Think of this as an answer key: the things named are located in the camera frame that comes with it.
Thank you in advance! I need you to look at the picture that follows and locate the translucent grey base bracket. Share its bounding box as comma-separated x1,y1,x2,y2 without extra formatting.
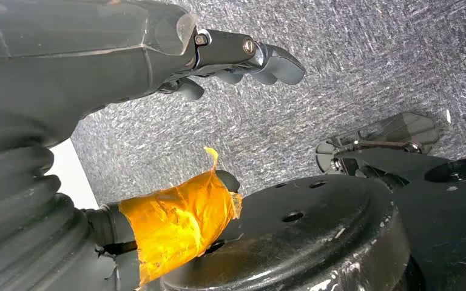
315,112,443,175

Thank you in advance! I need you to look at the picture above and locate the white panel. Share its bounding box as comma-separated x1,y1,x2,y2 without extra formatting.
44,138,99,210

